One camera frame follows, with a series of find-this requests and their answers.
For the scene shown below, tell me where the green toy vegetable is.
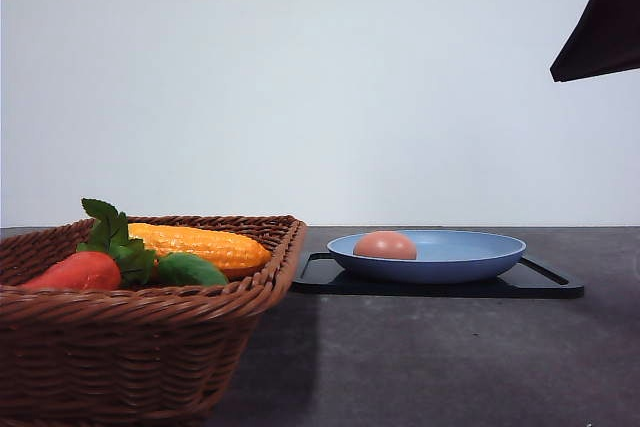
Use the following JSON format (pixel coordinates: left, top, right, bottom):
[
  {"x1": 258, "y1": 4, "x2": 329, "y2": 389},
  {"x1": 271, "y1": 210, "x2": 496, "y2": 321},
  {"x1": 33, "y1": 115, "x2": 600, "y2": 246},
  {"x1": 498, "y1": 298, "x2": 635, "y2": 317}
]
[{"x1": 158, "y1": 252, "x2": 229, "y2": 286}]

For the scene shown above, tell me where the blue round plate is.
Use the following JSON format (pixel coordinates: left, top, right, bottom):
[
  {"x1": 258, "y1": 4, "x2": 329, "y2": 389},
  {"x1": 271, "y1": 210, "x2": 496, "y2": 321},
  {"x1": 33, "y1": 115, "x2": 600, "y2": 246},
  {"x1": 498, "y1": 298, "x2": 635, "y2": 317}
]
[{"x1": 327, "y1": 230, "x2": 526, "y2": 283}]

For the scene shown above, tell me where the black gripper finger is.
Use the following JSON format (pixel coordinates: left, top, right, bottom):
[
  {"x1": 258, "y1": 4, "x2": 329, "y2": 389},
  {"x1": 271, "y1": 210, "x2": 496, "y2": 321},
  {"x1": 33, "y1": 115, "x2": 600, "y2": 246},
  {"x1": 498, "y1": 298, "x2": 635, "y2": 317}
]
[{"x1": 550, "y1": 0, "x2": 640, "y2": 82}]

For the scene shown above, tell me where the brown wicker basket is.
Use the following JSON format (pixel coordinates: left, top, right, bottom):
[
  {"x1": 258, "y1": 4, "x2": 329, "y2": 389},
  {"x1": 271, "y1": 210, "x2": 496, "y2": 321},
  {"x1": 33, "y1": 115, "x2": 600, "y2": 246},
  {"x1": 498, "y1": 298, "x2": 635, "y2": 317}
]
[{"x1": 0, "y1": 214, "x2": 307, "y2": 427}]

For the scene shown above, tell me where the yellow toy corn cob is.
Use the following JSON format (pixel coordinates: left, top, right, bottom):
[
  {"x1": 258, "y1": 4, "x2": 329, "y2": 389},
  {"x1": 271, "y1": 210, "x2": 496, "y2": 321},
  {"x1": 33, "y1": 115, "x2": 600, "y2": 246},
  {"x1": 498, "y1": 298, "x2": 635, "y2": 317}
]
[{"x1": 128, "y1": 223, "x2": 272, "y2": 275}]

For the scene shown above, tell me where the black rectangular tray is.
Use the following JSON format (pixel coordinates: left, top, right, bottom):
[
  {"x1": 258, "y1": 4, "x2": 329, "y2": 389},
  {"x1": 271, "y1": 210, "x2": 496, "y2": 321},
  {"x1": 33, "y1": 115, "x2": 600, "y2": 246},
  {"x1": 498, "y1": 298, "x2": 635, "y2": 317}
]
[{"x1": 291, "y1": 252, "x2": 585, "y2": 299}]

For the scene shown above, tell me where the red toy carrot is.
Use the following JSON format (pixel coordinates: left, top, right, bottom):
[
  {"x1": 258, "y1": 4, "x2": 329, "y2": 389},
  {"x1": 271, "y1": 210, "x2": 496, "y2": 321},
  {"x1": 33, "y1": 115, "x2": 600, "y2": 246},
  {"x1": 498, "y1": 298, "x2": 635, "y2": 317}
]
[{"x1": 21, "y1": 199, "x2": 156, "y2": 290}]

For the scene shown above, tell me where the brown egg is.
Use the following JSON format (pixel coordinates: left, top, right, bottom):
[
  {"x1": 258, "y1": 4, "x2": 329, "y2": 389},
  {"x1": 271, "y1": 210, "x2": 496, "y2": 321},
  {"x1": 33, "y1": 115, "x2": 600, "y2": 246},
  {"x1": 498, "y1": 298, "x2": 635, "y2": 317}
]
[{"x1": 353, "y1": 230, "x2": 417, "y2": 260}]

